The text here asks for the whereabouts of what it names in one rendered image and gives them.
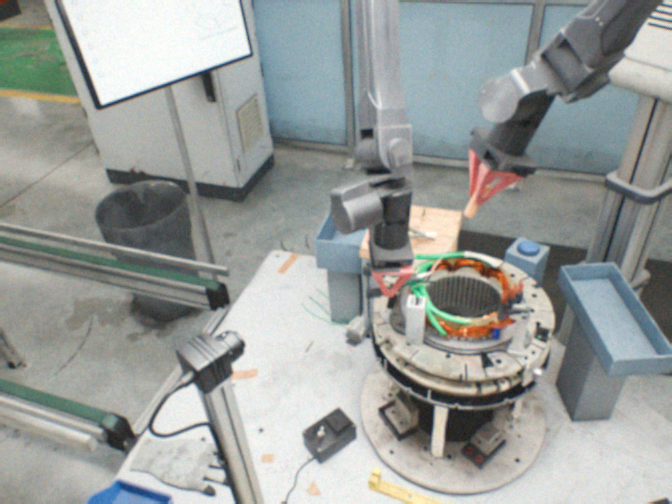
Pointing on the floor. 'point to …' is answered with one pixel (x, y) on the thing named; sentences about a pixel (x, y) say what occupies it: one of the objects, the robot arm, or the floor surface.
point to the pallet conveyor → (78, 266)
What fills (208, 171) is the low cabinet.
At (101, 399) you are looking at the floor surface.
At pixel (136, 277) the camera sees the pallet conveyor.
